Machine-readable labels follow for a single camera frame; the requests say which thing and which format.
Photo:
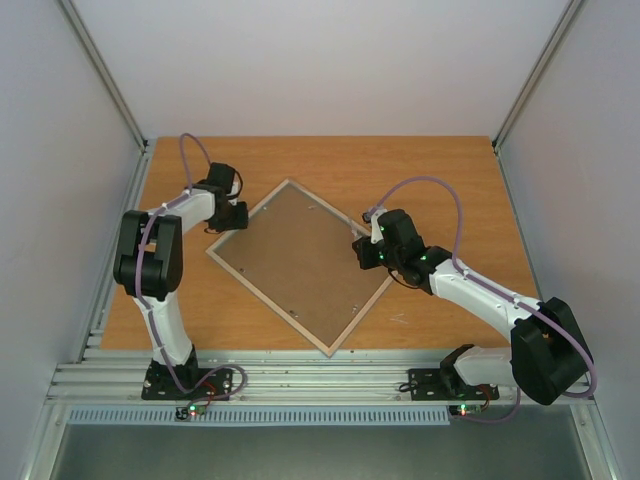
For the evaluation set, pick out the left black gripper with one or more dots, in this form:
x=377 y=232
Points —
x=242 y=222

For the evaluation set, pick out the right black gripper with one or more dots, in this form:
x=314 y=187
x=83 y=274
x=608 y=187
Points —
x=363 y=252

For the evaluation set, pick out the turquoise picture frame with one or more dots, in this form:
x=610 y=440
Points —
x=296 y=257

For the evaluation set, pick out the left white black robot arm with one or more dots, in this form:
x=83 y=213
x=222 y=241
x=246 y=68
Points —
x=149 y=265

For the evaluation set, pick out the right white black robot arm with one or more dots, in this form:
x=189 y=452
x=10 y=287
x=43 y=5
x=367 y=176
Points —
x=547 y=353

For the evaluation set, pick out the right circuit board with LEDs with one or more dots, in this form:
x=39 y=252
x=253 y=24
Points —
x=466 y=410

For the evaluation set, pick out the circuit board with leds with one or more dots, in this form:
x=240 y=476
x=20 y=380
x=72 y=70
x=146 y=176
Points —
x=466 y=410
x=190 y=412

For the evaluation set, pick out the left circuit board with LEDs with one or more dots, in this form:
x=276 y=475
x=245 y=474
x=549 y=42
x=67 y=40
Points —
x=190 y=412

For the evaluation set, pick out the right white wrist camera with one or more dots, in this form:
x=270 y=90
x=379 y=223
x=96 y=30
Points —
x=372 y=218

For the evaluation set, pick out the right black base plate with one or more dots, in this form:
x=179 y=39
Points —
x=426 y=384

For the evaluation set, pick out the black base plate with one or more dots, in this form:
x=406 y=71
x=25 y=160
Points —
x=426 y=384
x=220 y=382

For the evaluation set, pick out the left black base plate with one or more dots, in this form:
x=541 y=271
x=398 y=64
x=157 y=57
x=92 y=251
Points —
x=220 y=382

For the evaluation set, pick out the left aluminium corner post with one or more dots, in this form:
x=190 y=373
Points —
x=80 y=30

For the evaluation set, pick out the aluminium corner post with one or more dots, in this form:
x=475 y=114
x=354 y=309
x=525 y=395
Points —
x=80 y=30
x=550 y=49

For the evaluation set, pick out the grey slotted cable duct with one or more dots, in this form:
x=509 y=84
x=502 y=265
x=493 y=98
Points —
x=264 y=416

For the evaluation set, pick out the right aluminium corner post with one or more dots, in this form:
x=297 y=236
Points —
x=550 y=49

